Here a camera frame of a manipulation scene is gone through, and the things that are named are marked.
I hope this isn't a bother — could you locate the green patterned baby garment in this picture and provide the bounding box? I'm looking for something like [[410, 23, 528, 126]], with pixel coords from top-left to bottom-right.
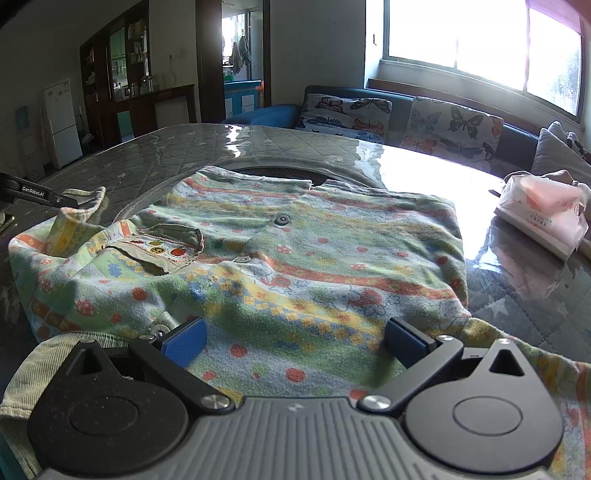
[[1, 166, 590, 479]]

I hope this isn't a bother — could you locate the white refrigerator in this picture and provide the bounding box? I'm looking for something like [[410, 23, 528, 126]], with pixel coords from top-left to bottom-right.
[[43, 79, 82, 169]]

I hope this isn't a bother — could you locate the dark wooden cabinet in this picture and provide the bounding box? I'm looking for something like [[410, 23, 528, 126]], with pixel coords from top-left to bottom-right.
[[79, 1, 197, 149]]

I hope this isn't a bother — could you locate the beige crumpled garment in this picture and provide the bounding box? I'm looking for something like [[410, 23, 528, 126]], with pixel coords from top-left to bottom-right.
[[504, 168, 591, 259]]

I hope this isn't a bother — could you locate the pink white folded cloth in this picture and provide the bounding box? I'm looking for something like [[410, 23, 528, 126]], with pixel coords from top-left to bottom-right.
[[493, 172, 591, 254]]

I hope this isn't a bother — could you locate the right butterfly cushion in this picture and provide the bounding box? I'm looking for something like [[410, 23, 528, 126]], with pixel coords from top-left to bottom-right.
[[401, 97, 504, 173]]

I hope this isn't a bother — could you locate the butterfly cushion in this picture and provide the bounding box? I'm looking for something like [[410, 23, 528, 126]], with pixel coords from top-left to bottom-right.
[[294, 93, 393, 144], [401, 97, 504, 173]]

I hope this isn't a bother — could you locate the blue sofa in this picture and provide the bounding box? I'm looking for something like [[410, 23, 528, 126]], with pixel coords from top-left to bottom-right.
[[221, 84, 591, 176]]

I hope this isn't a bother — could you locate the grey pillow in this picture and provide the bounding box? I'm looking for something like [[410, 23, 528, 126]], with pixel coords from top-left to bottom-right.
[[531, 121, 590, 184]]

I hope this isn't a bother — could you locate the left butterfly cushion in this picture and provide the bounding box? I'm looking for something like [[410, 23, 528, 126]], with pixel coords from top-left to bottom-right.
[[294, 93, 393, 144]]

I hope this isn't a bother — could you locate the window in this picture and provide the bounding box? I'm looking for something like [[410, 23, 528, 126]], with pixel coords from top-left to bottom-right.
[[383, 1, 585, 117]]

